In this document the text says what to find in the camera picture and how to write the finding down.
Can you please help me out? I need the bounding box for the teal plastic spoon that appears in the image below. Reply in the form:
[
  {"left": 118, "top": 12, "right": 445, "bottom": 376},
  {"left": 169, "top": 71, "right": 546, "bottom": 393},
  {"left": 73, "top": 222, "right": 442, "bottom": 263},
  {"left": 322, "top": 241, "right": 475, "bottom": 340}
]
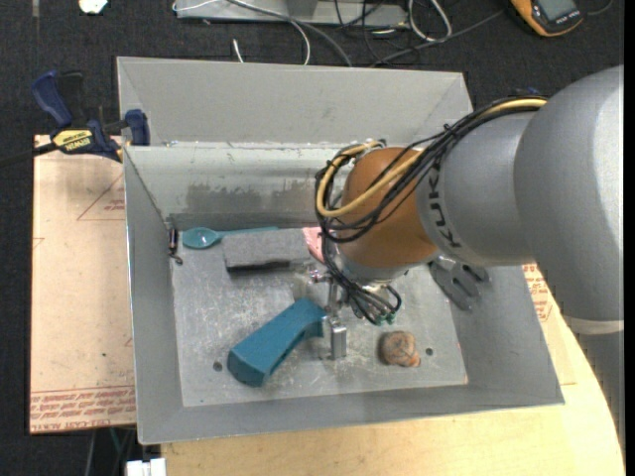
[{"left": 182, "top": 225, "right": 280, "bottom": 251}]

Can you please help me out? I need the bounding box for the dark grey slotted flat piece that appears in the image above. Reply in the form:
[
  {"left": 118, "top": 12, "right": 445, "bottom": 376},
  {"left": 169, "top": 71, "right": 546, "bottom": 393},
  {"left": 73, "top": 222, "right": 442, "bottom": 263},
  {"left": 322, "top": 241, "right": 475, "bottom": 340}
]
[{"left": 428, "top": 258, "right": 491, "bottom": 312}]

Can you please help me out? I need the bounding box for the grey rectangular sponge block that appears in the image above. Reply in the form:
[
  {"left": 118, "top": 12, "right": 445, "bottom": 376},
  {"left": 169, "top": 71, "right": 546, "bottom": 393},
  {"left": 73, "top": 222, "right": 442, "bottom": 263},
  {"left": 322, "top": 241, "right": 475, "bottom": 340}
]
[{"left": 221, "top": 229, "right": 313, "bottom": 274}]

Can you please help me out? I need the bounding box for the brown snail shell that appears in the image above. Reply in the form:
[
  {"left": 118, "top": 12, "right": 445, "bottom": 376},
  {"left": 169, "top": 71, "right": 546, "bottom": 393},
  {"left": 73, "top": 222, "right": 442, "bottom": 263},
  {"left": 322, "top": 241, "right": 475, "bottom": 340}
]
[{"left": 377, "top": 330, "right": 423, "bottom": 368}]

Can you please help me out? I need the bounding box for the brown cardboard board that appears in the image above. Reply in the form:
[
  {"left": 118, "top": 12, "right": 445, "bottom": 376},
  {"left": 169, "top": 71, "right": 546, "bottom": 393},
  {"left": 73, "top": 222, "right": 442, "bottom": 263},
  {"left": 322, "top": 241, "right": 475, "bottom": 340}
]
[{"left": 29, "top": 134, "right": 579, "bottom": 435}]

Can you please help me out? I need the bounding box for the pink soft thing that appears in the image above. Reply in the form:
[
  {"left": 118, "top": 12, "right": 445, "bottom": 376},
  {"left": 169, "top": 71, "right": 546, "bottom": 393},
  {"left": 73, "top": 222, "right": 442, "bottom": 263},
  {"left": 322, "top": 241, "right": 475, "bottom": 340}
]
[{"left": 302, "top": 225, "right": 327, "bottom": 263}]

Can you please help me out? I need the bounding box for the teal angled plastic handle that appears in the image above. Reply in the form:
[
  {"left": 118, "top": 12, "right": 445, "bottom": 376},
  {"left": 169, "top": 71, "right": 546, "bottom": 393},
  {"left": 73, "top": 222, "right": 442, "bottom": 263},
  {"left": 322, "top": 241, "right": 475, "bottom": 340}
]
[{"left": 226, "top": 297, "right": 329, "bottom": 389}]

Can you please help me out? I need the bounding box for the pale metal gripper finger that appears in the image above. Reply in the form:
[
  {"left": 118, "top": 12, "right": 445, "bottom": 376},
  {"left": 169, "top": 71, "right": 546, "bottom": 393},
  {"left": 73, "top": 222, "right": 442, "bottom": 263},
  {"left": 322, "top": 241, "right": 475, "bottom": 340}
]
[{"left": 328, "top": 317, "right": 348, "bottom": 361}]

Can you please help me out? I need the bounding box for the grey metal bin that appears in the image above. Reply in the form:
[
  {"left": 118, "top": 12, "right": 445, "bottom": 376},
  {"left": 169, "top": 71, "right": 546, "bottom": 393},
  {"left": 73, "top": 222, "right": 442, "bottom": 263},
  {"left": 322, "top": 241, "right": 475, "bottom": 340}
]
[{"left": 116, "top": 56, "right": 566, "bottom": 446}]

